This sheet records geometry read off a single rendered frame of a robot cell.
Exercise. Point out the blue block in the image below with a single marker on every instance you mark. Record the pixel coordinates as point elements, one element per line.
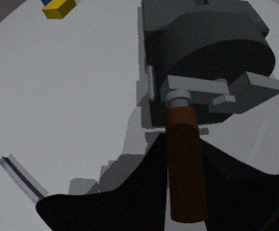
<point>45,2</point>

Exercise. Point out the yellow cube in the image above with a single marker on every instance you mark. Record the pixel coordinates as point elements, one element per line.
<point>58,8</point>

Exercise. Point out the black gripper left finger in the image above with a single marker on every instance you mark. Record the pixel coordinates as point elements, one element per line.
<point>137,205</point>

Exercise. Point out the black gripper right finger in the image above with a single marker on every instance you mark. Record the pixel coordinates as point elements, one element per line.
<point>240,197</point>

